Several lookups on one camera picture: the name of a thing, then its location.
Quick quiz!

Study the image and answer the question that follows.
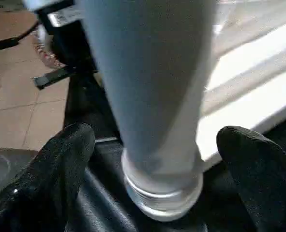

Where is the white plastic table leg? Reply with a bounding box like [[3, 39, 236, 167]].
[[79, 0, 219, 222]]

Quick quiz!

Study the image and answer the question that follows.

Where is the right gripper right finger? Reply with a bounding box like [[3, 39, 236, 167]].
[[216, 126, 286, 232]]

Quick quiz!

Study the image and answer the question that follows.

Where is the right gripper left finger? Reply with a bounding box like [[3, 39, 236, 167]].
[[0, 123, 95, 232]]

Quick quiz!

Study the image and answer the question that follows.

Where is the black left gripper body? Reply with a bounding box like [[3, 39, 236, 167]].
[[33, 10, 101, 90]]

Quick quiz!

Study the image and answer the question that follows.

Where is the black work mat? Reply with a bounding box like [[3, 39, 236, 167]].
[[63, 72, 286, 232]]

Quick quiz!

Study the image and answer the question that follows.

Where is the white plastic table top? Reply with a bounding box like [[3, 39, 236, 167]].
[[196, 0, 286, 171]]

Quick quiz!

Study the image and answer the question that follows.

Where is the red patterned item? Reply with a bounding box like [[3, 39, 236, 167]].
[[33, 29, 62, 69]]

